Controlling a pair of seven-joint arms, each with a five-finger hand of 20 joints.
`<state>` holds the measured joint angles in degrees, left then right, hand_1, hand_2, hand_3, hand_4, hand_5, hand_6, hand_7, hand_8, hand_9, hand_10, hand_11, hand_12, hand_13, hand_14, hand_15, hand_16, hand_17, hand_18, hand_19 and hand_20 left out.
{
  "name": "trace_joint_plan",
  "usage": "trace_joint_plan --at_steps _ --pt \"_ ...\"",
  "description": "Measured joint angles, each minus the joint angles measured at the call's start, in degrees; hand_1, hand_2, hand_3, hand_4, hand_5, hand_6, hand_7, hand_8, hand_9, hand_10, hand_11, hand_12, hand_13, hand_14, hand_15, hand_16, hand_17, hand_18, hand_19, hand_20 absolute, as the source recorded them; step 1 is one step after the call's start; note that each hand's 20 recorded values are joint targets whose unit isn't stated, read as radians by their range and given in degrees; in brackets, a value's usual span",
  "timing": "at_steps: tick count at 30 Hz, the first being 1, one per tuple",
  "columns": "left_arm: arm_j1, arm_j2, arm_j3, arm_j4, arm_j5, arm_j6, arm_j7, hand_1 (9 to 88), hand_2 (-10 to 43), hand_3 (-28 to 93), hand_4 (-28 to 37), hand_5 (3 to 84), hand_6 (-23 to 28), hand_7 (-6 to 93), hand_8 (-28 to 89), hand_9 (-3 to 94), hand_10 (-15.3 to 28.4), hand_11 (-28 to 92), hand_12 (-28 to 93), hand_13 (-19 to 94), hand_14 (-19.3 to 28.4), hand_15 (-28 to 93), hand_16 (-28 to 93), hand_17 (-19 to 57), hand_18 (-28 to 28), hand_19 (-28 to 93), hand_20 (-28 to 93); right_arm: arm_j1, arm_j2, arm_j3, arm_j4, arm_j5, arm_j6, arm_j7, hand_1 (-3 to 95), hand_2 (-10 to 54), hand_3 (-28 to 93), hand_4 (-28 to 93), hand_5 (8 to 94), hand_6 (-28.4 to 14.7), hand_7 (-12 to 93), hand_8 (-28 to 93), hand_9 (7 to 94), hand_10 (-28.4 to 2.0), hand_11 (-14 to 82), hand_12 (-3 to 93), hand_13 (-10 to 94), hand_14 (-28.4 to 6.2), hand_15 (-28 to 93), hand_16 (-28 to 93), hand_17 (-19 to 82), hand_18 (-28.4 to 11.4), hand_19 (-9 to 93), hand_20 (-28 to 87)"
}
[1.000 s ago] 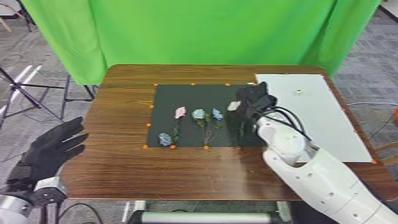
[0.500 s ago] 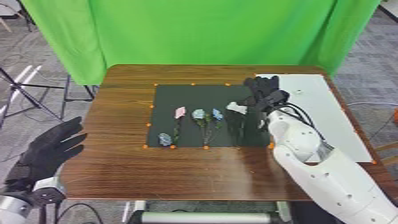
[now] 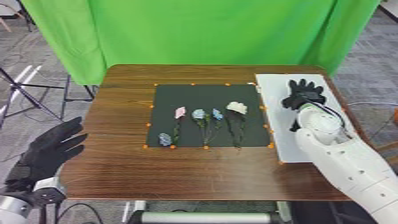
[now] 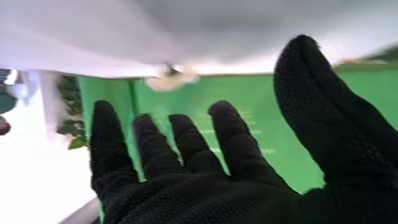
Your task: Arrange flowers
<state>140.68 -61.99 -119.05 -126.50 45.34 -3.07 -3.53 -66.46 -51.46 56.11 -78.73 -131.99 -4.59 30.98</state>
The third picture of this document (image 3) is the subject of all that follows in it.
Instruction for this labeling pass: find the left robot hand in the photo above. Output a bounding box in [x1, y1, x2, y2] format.
[4, 116, 89, 193]

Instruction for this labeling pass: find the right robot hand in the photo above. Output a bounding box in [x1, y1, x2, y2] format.
[281, 78, 327, 111]

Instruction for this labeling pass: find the white sheet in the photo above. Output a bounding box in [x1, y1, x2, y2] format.
[254, 73, 359, 164]

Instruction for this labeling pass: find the white flower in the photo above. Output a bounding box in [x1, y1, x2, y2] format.
[224, 101, 251, 150]

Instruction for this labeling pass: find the dark mat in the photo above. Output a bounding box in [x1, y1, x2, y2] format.
[144, 83, 274, 149]

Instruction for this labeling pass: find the black tripod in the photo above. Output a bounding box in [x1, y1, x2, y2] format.
[0, 66, 68, 128]

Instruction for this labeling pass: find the small blue flower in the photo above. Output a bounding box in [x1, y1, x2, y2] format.
[156, 132, 174, 147]

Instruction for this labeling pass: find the pink flower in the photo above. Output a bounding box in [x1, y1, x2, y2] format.
[171, 106, 188, 145]

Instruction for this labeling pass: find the pale grey bar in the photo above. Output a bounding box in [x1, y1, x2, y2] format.
[139, 211, 276, 224]

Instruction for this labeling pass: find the chair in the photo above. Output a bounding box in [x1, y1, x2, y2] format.
[0, 0, 34, 33]

